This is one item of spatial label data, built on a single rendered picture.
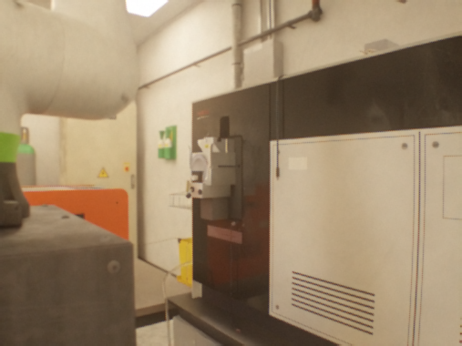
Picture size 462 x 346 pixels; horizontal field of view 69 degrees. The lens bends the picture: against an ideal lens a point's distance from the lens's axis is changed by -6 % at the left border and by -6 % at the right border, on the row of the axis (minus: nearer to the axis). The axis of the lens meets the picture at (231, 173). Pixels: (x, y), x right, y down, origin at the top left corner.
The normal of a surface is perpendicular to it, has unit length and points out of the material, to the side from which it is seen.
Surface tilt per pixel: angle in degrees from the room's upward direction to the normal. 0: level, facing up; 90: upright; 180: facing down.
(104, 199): 90
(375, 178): 90
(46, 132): 90
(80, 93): 132
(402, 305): 90
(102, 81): 112
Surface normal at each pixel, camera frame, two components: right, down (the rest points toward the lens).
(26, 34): 0.79, -0.05
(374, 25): -0.79, 0.00
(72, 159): 0.61, 0.00
